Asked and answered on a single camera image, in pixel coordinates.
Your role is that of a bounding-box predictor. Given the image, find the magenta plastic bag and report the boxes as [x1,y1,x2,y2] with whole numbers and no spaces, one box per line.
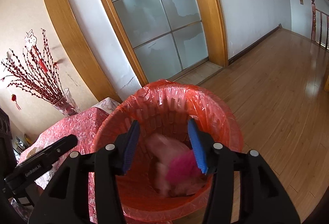
[165,150,202,185]

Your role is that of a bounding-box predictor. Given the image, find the clear plastic bag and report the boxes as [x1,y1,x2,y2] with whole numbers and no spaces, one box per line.
[146,133,207,197]

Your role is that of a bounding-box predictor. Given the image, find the red floral tablecloth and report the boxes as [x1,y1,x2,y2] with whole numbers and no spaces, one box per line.
[18,97,122,190]

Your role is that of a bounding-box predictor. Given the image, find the red basket with liner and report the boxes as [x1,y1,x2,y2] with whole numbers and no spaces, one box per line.
[91,80,244,223]

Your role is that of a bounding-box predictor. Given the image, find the glass vase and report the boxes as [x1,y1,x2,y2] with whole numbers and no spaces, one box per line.
[53,88,80,117]

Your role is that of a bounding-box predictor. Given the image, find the small red lantern ornament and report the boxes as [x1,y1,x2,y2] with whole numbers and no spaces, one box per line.
[11,94,21,110]

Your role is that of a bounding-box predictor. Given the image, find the red berry branches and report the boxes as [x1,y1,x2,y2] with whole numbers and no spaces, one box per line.
[0,28,65,105]

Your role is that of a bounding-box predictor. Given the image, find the red fu character ornament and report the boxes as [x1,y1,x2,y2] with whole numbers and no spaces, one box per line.
[24,29,65,73]

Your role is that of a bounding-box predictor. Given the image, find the wooden stair railing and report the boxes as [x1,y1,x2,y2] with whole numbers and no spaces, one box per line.
[311,0,328,51]

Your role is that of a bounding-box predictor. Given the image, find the frosted glass sliding door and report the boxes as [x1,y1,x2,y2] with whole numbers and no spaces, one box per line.
[112,0,208,82]

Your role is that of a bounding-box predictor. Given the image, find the wooden door frame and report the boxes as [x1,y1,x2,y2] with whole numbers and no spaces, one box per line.
[44,0,227,102]

